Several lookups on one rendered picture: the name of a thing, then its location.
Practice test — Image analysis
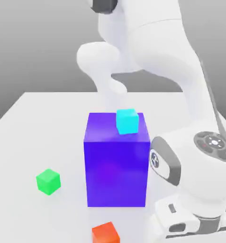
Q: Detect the small cyan cube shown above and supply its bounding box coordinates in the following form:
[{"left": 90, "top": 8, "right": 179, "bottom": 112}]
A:
[{"left": 116, "top": 108, "right": 140, "bottom": 135}]

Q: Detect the large purple box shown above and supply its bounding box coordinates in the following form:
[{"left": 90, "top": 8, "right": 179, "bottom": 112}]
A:
[{"left": 83, "top": 112, "right": 151, "bottom": 208}]

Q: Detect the small red cube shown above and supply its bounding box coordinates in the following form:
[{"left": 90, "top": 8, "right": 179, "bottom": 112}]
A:
[{"left": 91, "top": 221, "right": 121, "bottom": 243}]

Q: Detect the small green cube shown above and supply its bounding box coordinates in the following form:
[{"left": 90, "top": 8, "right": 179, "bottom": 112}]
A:
[{"left": 36, "top": 168, "right": 62, "bottom": 196}]

